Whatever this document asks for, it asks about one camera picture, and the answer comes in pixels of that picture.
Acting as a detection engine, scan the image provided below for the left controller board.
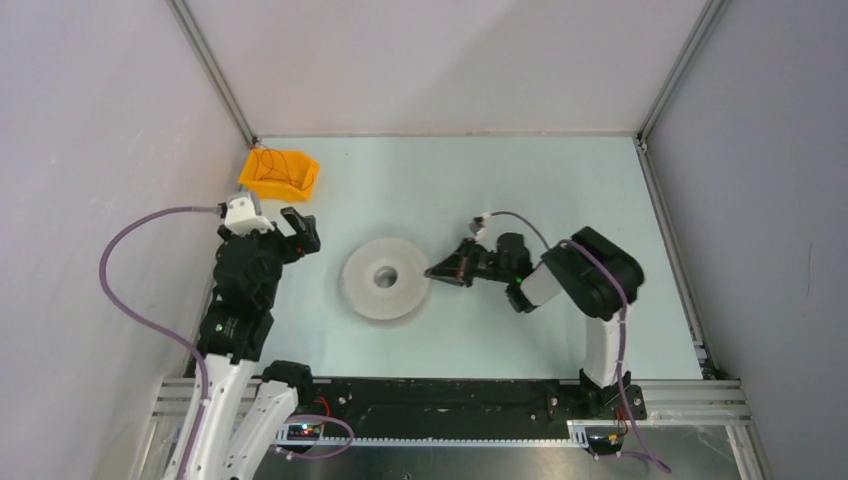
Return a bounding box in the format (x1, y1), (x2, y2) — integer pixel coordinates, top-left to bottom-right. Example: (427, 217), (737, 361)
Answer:
(285, 423), (323, 442)

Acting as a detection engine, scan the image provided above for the aluminium frame rail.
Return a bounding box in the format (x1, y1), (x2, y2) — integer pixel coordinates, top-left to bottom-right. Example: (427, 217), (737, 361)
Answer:
(150, 376), (753, 448)

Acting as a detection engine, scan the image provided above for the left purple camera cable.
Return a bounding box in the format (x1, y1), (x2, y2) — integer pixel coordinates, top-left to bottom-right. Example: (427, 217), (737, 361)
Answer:
(98, 205), (227, 480)

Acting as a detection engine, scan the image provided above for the thin red wire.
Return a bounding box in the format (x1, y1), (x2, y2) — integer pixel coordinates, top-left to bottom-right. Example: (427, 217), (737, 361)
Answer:
(251, 142), (307, 190)

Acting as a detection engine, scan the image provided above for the purple camera cable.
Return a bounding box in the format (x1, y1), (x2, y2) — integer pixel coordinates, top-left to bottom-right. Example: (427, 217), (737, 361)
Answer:
(98, 205), (227, 480)
(490, 210), (672, 476)

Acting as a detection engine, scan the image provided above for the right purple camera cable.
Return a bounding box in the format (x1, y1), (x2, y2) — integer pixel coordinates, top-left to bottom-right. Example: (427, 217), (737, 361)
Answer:
(490, 210), (672, 476)

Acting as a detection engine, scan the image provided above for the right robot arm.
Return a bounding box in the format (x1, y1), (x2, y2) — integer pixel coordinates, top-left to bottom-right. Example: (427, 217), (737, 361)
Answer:
(424, 226), (645, 418)

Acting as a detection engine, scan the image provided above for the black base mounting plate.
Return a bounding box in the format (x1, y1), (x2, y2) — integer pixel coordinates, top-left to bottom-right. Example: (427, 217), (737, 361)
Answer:
(312, 377), (647, 441)

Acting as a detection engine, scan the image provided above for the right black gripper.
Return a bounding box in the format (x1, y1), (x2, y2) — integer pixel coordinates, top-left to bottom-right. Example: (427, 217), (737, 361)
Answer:
(425, 235), (513, 286)

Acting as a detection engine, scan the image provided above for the controller board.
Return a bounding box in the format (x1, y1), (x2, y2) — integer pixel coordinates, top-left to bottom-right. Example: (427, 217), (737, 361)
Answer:
(285, 423), (323, 442)
(585, 433), (623, 459)

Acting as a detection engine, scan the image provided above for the right controller board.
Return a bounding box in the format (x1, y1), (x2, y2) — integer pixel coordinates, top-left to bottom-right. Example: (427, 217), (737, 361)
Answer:
(585, 433), (623, 459)

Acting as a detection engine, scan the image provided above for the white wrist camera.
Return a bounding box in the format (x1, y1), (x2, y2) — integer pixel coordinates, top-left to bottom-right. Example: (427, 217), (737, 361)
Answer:
(469, 212), (491, 243)
(221, 190), (275, 236)

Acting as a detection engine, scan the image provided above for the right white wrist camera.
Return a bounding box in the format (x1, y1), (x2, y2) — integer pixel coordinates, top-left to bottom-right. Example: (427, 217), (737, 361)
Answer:
(469, 212), (491, 243)

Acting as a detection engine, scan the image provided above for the orange plastic bin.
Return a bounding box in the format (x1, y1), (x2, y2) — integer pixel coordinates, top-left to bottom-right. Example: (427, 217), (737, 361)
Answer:
(238, 148), (321, 203)

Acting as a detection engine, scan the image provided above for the white perforated cable spool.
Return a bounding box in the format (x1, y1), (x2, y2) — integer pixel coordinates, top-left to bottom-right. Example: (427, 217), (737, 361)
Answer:
(341, 237), (431, 322)

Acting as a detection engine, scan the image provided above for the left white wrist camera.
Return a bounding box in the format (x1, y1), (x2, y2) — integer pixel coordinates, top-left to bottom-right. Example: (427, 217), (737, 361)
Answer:
(221, 190), (275, 236)

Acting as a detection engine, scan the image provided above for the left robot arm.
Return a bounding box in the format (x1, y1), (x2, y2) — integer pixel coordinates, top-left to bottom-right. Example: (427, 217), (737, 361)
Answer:
(164, 205), (321, 479)

